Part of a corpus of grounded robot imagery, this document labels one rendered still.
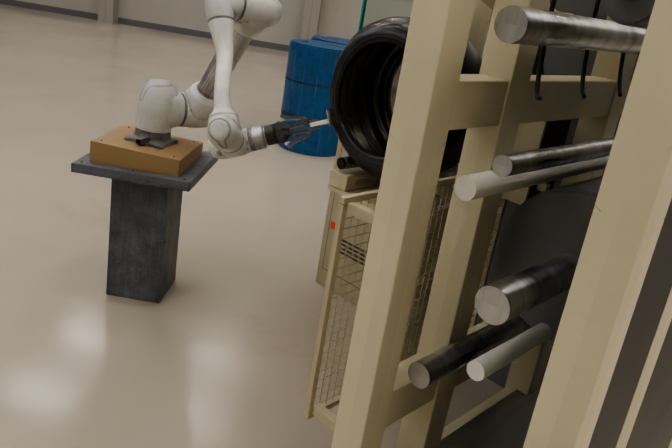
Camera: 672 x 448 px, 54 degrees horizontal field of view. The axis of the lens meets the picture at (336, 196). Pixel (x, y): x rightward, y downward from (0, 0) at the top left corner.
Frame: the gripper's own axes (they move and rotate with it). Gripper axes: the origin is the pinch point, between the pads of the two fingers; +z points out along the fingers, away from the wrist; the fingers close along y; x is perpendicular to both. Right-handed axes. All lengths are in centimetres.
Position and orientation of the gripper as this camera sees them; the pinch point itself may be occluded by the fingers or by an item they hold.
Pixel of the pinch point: (319, 123)
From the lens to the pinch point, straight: 243.3
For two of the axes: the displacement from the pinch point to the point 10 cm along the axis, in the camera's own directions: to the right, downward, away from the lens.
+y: 2.2, 9.7, -0.4
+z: 9.7, -2.2, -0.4
